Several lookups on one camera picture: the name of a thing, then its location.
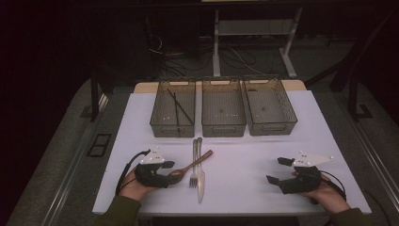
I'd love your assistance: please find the metal floor rail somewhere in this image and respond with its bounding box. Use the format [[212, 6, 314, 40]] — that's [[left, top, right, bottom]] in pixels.
[[40, 93, 110, 226], [343, 107, 399, 203]]

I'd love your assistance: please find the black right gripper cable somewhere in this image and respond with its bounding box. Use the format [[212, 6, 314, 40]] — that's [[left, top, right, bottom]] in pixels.
[[319, 169, 348, 202]]

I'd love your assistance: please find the tangle of floor cables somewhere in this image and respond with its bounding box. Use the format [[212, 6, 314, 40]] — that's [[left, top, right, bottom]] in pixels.
[[145, 29, 283, 79]]

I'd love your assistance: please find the black chopstick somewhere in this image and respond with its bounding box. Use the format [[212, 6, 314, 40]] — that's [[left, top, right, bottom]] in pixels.
[[173, 91, 182, 135], [166, 88, 195, 126]]

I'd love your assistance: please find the thin black floor cable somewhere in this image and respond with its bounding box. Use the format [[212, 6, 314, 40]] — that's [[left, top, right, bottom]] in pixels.
[[361, 187, 393, 226]]

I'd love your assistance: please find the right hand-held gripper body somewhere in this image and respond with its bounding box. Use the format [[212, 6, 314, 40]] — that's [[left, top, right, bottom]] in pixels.
[[277, 151, 335, 195]]

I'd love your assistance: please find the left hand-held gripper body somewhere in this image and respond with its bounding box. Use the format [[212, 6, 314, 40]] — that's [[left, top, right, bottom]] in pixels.
[[134, 148, 172, 189]]

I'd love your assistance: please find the metal table knife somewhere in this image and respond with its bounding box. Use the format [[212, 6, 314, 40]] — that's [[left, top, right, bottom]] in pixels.
[[196, 137, 207, 204]]

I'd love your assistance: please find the grey mesh basket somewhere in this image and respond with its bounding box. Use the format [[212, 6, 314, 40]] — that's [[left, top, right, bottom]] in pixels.
[[243, 76, 298, 137], [149, 79, 198, 138], [200, 78, 247, 138]]

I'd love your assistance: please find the white metal table frame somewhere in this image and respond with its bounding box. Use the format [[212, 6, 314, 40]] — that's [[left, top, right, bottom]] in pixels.
[[212, 7, 304, 79]]

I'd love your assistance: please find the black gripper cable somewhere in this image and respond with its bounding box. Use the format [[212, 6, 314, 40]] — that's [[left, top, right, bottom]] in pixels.
[[319, 169, 348, 202], [115, 149, 152, 196]]

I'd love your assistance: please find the person's left hand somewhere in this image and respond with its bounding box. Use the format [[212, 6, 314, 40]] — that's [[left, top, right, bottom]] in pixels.
[[118, 168, 158, 202]]

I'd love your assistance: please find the wooden spoon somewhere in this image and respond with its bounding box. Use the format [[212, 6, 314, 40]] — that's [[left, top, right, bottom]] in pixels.
[[168, 149, 215, 186]]

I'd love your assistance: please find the black metal stand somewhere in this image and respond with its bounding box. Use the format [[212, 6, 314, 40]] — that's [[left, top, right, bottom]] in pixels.
[[305, 8, 399, 122], [89, 67, 110, 123]]

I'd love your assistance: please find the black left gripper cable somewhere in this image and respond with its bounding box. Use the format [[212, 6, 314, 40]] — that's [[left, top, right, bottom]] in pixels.
[[115, 149, 152, 196]]

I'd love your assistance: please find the metal fork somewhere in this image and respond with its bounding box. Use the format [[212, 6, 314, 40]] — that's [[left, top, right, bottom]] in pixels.
[[188, 138, 200, 189]]

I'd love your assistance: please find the person's right hand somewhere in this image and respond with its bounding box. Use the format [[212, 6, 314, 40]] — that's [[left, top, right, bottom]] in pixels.
[[291, 170, 351, 215]]

